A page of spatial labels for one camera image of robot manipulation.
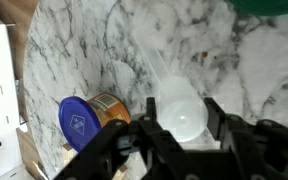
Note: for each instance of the wooden block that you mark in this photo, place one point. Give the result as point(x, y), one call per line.
point(68, 152)
point(120, 173)

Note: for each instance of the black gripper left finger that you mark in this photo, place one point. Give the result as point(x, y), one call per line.
point(151, 108)

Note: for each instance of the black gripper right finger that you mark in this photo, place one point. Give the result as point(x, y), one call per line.
point(216, 119)

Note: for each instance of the green round lid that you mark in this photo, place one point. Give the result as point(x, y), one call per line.
point(261, 7)

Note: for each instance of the clear plastic measuring cup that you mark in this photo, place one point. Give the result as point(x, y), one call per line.
point(180, 109)

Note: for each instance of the blue-lidded orange can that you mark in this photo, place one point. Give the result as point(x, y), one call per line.
point(80, 120)

